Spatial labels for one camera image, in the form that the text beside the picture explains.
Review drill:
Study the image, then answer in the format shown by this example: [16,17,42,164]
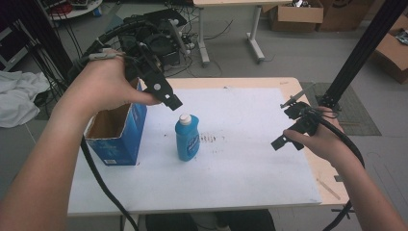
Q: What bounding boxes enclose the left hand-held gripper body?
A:
[116,9,191,81]

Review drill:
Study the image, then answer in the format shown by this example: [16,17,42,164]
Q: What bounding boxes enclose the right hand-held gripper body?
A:
[283,101,322,137]

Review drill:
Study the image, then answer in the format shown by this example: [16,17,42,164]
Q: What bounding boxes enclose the blue bottle with white cap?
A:
[174,113,201,163]

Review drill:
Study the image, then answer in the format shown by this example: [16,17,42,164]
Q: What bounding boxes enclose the blue cardboard box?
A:
[83,78,148,167]

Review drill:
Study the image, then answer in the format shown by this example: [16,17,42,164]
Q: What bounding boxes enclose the person's right hand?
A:
[283,107,351,167]

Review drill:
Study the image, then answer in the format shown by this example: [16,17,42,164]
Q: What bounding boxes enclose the person's left hand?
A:
[61,47,162,120]

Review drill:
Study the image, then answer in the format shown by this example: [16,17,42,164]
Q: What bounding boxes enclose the light wooden table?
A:
[66,76,350,217]

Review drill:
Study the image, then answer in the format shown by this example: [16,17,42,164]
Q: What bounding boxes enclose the grey floor mat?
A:
[299,81,383,137]

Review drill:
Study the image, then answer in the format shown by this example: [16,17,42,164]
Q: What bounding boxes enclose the round white table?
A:
[47,0,104,21]

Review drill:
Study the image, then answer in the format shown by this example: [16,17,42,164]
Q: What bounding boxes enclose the white-legged desk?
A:
[191,0,293,67]

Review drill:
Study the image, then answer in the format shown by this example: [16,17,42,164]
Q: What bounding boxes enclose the brown cardboard box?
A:
[268,0,325,34]
[317,0,377,33]
[372,13,408,86]

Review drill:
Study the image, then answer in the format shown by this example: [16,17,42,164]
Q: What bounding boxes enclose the black metal stand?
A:
[316,0,408,111]

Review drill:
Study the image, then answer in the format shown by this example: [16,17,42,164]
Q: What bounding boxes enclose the white cloth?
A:
[0,69,51,129]

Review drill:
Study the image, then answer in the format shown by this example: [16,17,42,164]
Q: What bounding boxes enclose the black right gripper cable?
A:
[304,107,367,231]

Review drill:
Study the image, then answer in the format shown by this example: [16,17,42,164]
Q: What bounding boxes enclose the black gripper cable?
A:
[304,107,367,231]
[65,18,140,231]

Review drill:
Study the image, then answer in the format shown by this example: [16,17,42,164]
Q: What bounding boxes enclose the grey finger strap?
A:
[88,52,119,63]

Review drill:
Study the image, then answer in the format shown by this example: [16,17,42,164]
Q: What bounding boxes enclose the black floor cables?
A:
[172,17,236,79]

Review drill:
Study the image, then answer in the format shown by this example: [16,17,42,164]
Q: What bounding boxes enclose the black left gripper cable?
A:
[65,18,140,231]

